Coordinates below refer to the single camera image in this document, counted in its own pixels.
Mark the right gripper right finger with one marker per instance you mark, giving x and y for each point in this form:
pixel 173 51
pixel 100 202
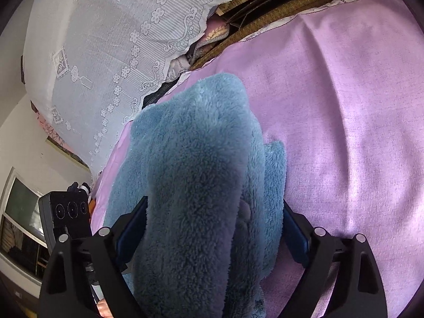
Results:
pixel 358 290

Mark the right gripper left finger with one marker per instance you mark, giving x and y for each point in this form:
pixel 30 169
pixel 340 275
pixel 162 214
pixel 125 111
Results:
pixel 111 250

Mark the blue fleece jacket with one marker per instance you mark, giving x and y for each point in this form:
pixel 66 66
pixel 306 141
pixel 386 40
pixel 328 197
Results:
pixel 215 203

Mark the person's left hand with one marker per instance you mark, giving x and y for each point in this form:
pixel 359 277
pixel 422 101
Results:
pixel 104 310

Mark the orange folded garment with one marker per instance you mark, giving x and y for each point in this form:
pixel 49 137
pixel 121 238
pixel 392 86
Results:
pixel 92 205

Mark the pink floral cloth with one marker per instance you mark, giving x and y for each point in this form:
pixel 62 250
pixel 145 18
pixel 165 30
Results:
pixel 54 138

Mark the white lace cover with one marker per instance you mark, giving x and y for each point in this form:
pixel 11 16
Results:
pixel 88 64

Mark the pink bed sheet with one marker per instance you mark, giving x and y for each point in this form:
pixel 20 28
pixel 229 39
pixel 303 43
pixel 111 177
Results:
pixel 342 90

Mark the pink floral folded bedding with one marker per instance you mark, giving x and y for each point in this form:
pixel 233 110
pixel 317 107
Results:
pixel 216 30

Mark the window with white frame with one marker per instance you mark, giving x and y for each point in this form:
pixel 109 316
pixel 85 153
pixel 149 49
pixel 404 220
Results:
pixel 24 254

